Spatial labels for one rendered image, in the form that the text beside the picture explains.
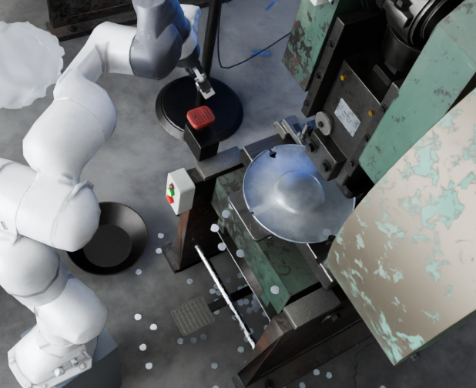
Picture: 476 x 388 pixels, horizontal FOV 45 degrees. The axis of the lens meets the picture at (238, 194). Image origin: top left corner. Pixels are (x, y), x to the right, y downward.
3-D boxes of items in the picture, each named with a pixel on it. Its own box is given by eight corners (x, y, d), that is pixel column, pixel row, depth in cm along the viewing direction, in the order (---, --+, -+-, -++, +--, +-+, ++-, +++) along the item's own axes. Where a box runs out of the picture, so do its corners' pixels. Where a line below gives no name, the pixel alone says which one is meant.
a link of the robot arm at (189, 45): (163, 56, 121) (172, 69, 126) (213, 24, 121) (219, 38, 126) (139, 17, 126) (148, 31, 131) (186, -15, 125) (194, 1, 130)
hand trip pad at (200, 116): (192, 144, 159) (195, 127, 153) (182, 128, 162) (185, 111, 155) (214, 135, 162) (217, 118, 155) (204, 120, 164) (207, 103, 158)
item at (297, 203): (282, 262, 134) (282, 261, 133) (222, 168, 145) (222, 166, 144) (376, 216, 145) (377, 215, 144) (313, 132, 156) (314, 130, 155)
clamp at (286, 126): (304, 170, 158) (314, 148, 149) (273, 125, 165) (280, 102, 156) (322, 162, 160) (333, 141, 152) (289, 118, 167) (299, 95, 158)
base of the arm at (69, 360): (36, 408, 140) (27, 396, 128) (-4, 348, 146) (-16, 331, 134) (112, 352, 150) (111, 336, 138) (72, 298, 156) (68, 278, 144)
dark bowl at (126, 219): (85, 296, 202) (83, 289, 196) (53, 228, 214) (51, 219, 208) (161, 262, 214) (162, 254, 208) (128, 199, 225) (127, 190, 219)
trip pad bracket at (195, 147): (195, 185, 172) (201, 146, 155) (180, 160, 176) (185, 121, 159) (212, 178, 174) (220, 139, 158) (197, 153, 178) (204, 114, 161)
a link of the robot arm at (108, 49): (97, 104, 93) (181, 21, 114) (5, 85, 99) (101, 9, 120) (110, 157, 100) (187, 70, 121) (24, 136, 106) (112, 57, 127)
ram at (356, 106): (327, 193, 133) (372, 113, 108) (293, 145, 138) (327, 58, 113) (383, 168, 139) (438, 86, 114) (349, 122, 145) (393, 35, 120)
